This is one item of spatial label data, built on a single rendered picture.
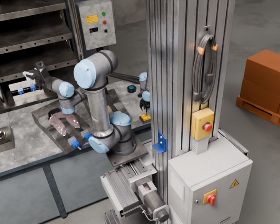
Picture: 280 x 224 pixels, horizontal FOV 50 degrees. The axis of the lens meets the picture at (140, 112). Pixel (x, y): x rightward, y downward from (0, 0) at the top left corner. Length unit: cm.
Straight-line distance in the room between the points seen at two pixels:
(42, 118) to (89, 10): 103
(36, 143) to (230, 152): 143
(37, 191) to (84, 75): 139
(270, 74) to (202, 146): 219
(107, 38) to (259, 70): 172
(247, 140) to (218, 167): 205
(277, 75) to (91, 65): 250
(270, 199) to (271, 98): 120
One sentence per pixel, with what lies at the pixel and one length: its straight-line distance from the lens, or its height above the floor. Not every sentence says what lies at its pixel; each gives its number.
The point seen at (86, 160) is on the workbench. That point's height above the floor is 59.
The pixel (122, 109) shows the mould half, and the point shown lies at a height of 89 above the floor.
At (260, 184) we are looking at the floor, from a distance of 306.
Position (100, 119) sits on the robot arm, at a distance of 147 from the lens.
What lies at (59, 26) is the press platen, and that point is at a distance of 293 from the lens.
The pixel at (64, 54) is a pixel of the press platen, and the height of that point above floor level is 104.
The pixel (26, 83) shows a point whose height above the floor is 93.
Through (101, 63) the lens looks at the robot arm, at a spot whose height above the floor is 166.
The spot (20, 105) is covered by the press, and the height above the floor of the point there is 78.
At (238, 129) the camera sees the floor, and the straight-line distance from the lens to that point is 357.
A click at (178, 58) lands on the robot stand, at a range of 114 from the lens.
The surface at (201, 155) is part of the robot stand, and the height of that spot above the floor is 123.
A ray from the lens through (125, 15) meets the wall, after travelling 638.
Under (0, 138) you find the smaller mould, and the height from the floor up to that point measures 84.
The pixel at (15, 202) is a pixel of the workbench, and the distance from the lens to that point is 255.
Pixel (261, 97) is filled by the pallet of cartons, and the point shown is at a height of 25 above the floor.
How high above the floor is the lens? 228
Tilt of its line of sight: 37 degrees down
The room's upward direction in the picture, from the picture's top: 4 degrees counter-clockwise
